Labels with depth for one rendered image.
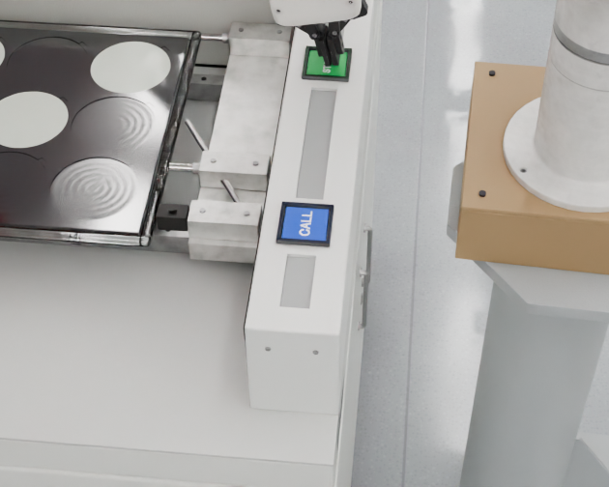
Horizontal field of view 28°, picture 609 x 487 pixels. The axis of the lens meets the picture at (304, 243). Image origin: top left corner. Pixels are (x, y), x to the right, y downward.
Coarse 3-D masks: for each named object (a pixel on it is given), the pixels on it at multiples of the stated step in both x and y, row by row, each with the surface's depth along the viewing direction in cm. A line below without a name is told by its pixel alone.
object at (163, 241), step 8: (160, 232) 142; (168, 232) 142; (176, 232) 142; (184, 232) 142; (0, 240) 145; (8, 240) 145; (16, 240) 145; (24, 240) 144; (32, 240) 144; (152, 240) 142; (160, 240) 142; (168, 240) 142; (176, 240) 142; (184, 240) 142; (120, 248) 144; (128, 248) 144; (136, 248) 144; (144, 248) 143; (152, 248) 143; (160, 248) 143; (168, 248) 143; (176, 248) 143; (184, 248) 143
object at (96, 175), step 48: (48, 48) 157; (96, 48) 156; (0, 96) 150; (96, 96) 150; (144, 96) 150; (48, 144) 145; (96, 144) 145; (144, 144) 144; (0, 192) 139; (48, 192) 139; (96, 192) 139; (144, 192) 139
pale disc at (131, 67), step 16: (112, 48) 156; (128, 48) 156; (144, 48) 156; (160, 48) 156; (96, 64) 154; (112, 64) 154; (128, 64) 154; (144, 64) 154; (160, 64) 154; (96, 80) 152; (112, 80) 152; (128, 80) 152; (144, 80) 152; (160, 80) 152
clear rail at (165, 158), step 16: (192, 48) 156; (192, 64) 154; (176, 96) 150; (176, 112) 148; (176, 128) 146; (160, 160) 142; (160, 176) 140; (160, 192) 139; (144, 224) 136; (144, 240) 134
